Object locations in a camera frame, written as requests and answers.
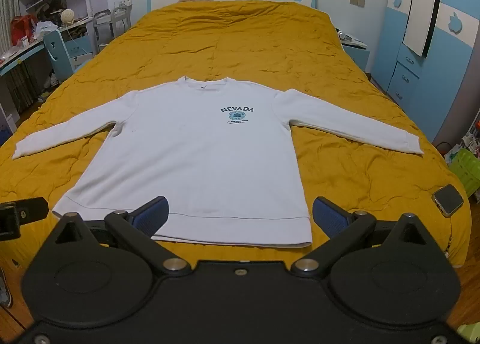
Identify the green plastic basket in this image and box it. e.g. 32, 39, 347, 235
448, 148, 480, 199

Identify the blue nightstand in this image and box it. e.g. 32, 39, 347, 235
339, 41, 370, 72

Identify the dark shoe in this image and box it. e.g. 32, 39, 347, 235
0, 267, 14, 309

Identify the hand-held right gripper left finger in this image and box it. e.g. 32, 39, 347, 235
44, 196, 193, 278

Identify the smartphone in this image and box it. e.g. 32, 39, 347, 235
431, 184, 465, 217

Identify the red bag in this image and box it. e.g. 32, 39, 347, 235
10, 14, 38, 45

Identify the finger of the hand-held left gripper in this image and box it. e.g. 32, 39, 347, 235
0, 197, 50, 241

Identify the white long-sleeve sweatshirt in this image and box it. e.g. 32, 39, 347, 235
12, 75, 425, 248

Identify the blue-edged desk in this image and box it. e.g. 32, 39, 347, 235
0, 16, 94, 131

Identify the light green object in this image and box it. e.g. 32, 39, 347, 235
455, 323, 480, 344

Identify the yellow quilted bed blanket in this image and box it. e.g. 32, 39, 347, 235
0, 0, 472, 273

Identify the blue and white wardrobe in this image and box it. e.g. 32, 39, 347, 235
373, 0, 480, 147

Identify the black-framed white panel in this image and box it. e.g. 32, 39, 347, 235
402, 0, 445, 59

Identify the blue chair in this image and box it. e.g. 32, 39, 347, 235
43, 28, 94, 84

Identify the white plastic bag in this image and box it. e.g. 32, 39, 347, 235
34, 21, 60, 39

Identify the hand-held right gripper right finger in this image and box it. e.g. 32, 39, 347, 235
291, 196, 448, 278

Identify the white rack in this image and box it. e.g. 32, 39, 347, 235
92, 4, 133, 54

